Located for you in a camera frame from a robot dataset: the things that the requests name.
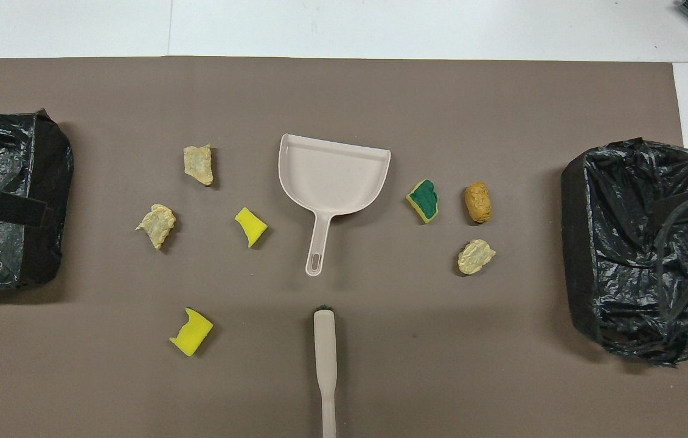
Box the orange brown sponge piece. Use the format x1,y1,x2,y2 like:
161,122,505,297
464,181,493,224

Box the brown paper table mat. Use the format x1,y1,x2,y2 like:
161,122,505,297
0,57,688,438

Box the pale yellow sponge piece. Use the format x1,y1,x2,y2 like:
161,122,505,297
135,204,176,251
457,238,496,276
183,144,215,187

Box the beige plastic dustpan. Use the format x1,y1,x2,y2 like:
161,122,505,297
278,133,392,277

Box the beige hand brush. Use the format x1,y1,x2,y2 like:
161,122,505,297
312,302,339,438

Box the green and yellow sponge piece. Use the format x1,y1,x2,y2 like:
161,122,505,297
406,178,440,224

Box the bright yellow notched sponge piece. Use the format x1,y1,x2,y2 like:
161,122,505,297
169,308,214,357

